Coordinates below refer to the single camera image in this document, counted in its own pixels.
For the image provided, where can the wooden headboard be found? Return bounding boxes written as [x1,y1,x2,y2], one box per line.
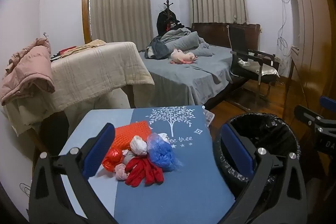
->
[190,22,262,53]

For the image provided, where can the red glove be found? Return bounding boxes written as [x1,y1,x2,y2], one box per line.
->
[125,158,147,186]
[143,157,164,184]

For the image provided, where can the bed with grey sheet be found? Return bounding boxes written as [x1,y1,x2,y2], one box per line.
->
[138,44,237,107]

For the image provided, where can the wooden wardrobe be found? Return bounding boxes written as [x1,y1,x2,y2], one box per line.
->
[283,0,336,135]

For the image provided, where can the pink plush toy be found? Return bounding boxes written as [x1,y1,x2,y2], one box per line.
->
[170,49,198,65]

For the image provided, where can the pink jacket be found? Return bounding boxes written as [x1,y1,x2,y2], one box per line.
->
[0,37,56,106]

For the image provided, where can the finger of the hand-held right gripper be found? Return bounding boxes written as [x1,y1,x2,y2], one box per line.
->
[294,105,336,134]
[319,96,336,111]

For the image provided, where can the black cantilever chair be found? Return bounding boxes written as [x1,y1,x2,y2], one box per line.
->
[227,25,280,101]

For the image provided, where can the pink sock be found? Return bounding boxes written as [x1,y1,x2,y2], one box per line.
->
[115,163,130,181]

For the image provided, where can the red plastic bag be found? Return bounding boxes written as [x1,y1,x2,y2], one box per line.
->
[102,148,123,170]

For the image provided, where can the coat rack with dark clothes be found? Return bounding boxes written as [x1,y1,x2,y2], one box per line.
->
[157,0,181,38]

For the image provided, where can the pile of grey clothes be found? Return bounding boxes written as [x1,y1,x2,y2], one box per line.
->
[146,27,212,59]

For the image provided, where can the silver cushion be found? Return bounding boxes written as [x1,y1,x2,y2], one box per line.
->
[236,58,280,78]

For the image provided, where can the blue tree print tablecloth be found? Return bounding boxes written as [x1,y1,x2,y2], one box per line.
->
[59,105,237,224]

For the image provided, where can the beige quilt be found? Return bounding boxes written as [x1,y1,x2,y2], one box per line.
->
[5,41,155,135]

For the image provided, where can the blue plastic bag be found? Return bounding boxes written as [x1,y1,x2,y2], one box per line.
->
[147,133,183,172]

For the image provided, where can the grey quilted table pad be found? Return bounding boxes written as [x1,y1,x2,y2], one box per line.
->
[203,108,215,128]

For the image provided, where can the white sock ball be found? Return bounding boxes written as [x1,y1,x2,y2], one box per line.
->
[130,135,148,155]

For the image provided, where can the trash bin with black liner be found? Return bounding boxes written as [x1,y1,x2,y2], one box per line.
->
[215,113,301,199]

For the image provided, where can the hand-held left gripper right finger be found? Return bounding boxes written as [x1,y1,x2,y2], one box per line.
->
[220,124,307,224]

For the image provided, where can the orange knitted cloth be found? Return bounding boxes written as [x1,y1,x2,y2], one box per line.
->
[102,120,153,164]

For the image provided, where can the hanging wall cables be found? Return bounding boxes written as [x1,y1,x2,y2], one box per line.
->
[274,0,292,56]

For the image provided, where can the grey sock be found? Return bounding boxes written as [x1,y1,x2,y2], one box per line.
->
[123,150,137,165]

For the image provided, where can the wooden window frame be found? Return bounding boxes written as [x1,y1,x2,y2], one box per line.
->
[82,0,92,44]

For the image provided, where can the dark blue garment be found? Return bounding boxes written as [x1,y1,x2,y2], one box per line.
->
[146,37,170,59]

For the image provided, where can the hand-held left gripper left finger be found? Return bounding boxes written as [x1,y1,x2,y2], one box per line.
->
[28,123,116,224]

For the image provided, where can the tan folded cloth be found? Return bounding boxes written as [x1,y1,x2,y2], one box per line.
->
[84,40,107,47]

